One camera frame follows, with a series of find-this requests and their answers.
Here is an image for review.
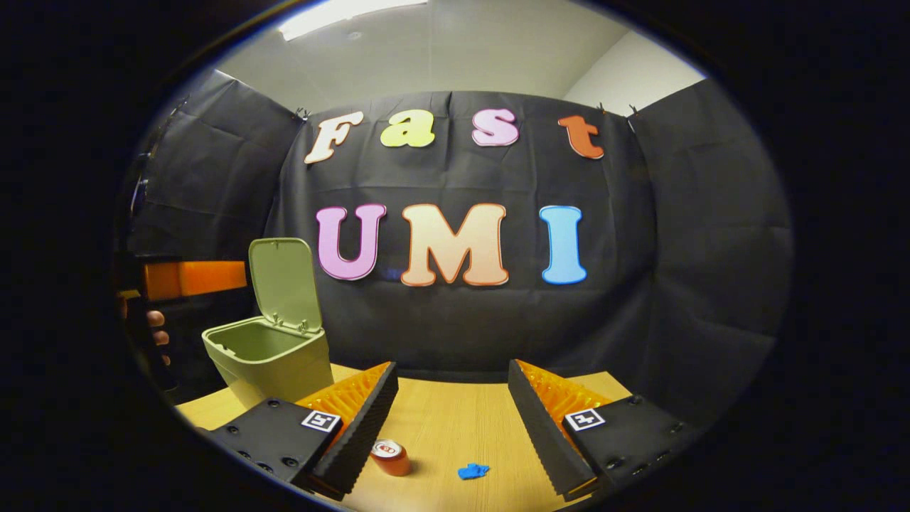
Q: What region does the ceiling light panel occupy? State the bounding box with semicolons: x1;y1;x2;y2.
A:
277;0;427;41

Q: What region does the red pop can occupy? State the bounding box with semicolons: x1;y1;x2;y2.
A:
370;439;412;477

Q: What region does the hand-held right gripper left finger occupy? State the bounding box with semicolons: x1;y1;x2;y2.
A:
206;361;400;502

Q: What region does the black backdrop cloth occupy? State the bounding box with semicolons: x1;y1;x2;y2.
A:
114;68;796;427

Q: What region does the green desktop garbage bin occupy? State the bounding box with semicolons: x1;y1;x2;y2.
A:
201;237;335;410

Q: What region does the wooden desktop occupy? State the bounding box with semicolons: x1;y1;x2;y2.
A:
174;363;633;512

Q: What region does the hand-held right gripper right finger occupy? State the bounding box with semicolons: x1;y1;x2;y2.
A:
506;359;701;502

